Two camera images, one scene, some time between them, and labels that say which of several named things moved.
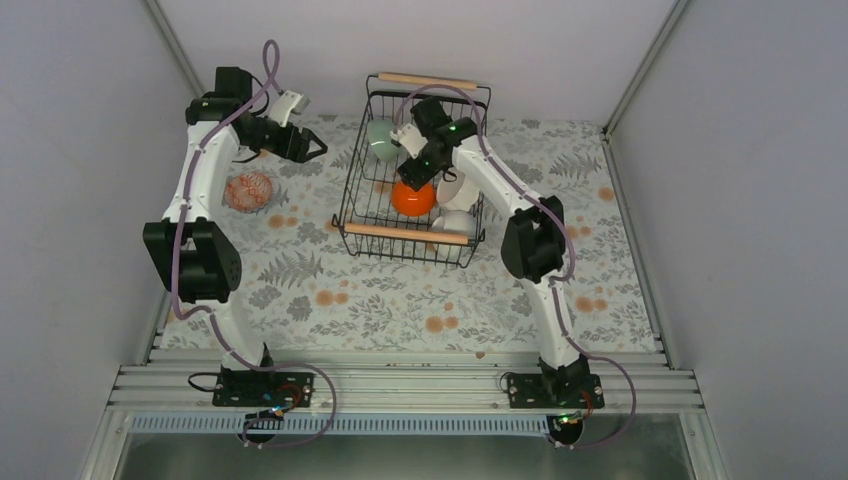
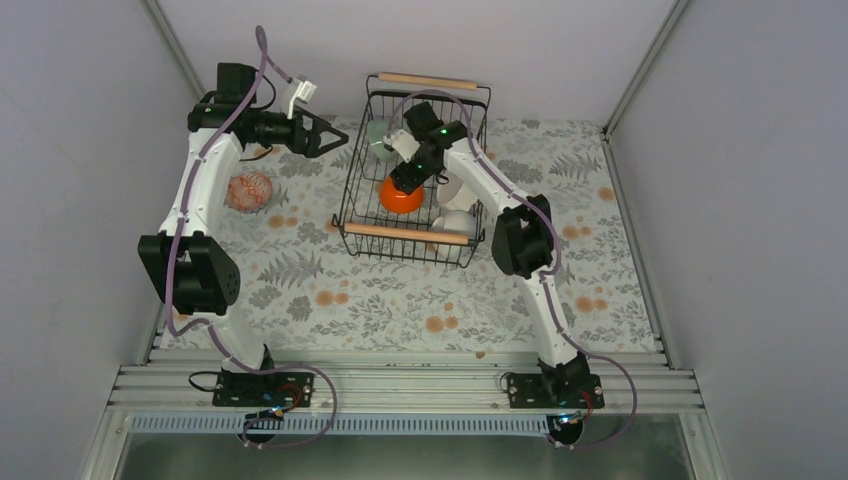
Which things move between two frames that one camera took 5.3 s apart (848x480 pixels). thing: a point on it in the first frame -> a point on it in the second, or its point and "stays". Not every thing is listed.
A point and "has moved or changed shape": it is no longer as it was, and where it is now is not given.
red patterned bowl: x=247 y=191 stays
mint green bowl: x=379 y=131 stays
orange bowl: x=413 y=202 has moved or changed shape
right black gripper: x=413 y=176 stays
